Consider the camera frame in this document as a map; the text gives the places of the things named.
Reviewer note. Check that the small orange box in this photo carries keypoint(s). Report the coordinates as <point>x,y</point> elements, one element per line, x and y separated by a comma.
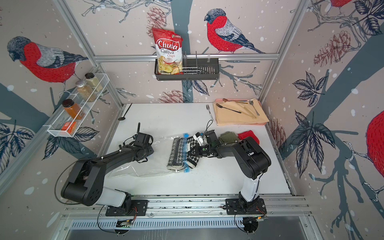
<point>69,127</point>

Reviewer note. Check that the copper spoon on placemat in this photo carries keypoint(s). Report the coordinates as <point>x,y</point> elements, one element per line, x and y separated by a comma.
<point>240,102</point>

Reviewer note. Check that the orange spice jar black lid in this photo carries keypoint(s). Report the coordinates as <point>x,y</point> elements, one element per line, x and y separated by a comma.
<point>73,109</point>

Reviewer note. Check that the houndstooth black white scarf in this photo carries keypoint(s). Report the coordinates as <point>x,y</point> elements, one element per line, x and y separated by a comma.
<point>184,155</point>

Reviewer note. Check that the red Chuba cassava chips bag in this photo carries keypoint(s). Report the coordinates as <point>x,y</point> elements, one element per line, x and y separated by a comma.
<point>169,52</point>

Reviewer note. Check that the tan spice jar middle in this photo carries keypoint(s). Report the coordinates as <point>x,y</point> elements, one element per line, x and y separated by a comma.
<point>85,91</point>

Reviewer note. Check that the gold utensil on placemat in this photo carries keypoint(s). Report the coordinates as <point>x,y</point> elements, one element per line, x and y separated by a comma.
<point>248,112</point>

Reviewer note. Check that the beige placemat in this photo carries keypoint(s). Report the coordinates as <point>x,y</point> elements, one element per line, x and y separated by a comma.
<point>227,117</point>

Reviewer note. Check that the black wall basket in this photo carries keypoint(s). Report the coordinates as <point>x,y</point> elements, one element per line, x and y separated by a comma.
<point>192,69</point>

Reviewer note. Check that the red knitted cloth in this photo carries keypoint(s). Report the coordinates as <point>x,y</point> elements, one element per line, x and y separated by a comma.
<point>249,133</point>

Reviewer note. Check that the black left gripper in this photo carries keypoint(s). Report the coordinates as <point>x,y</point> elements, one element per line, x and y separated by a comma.
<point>151,150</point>

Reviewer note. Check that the clear vacuum bag blue zipper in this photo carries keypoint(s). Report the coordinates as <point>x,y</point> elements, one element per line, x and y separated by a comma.
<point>157,162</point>

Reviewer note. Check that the silver fork on table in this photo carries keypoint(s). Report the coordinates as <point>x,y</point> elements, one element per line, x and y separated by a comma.
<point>211,116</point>

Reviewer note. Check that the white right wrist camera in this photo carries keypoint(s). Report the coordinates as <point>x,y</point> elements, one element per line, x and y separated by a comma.
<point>199,137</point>

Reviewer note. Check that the green knitted cloth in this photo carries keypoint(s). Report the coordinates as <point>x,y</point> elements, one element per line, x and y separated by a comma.
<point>228,138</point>

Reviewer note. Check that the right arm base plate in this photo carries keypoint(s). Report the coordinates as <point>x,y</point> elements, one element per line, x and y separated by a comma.
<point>241,207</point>

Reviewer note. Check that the clear acrylic wall shelf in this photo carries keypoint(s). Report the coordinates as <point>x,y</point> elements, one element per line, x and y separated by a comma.
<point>55,128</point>

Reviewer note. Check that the silver spoon on placemat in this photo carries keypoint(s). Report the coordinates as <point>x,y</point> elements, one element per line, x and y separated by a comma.
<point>252,104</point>

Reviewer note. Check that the pink tray under placemat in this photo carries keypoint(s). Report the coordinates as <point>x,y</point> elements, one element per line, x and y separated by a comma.
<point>221,100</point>

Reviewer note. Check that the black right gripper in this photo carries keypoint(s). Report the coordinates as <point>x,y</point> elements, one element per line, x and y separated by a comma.
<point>199,150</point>

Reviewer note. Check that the yellow spice jar black lid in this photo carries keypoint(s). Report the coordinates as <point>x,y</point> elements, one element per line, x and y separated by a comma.
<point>93,82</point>

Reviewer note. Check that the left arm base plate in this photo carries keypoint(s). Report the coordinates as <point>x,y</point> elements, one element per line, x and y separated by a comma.
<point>129,208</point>

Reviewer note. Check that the black ladle at table edge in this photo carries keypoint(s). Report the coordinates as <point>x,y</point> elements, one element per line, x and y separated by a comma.
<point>124,116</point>

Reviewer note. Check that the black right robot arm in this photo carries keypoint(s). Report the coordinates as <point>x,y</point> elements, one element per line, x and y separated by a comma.
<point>252,160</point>

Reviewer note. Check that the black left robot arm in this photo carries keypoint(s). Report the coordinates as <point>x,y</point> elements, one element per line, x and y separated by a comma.
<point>85,183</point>

